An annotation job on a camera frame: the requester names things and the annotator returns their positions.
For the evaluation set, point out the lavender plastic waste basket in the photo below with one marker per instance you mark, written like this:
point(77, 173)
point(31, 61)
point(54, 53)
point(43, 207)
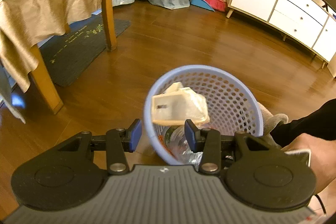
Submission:
point(232, 106)

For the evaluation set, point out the tan chair cover cloth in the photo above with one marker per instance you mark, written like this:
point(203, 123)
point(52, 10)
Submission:
point(24, 23)

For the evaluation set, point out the person's right hand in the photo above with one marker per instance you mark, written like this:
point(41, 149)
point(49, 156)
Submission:
point(322, 158)

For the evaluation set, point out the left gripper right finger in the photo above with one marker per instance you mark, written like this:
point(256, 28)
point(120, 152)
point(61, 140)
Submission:
point(207, 141)

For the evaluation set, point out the grey fuzzy slipper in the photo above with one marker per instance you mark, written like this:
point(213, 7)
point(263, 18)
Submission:
point(270, 122)

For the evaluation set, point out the wooden chair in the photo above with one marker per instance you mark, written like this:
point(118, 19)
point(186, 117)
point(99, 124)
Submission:
point(41, 75)

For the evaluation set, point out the blue dustpan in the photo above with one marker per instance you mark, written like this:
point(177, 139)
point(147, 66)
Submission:
point(202, 4)

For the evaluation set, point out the beige tissue box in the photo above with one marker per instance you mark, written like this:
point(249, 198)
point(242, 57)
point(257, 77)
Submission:
point(177, 104)

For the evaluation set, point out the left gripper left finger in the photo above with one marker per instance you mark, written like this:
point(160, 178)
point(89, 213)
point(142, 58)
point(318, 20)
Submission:
point(118, 142)

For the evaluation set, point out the clear plastic water bottle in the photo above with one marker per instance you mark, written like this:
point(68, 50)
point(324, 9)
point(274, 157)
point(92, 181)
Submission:
point(174, 141)

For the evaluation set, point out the dark door mat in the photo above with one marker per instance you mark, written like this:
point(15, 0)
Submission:
point(67, 57)

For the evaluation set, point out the white wooden cabinet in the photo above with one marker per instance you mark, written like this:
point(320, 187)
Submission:
point(302, 20)

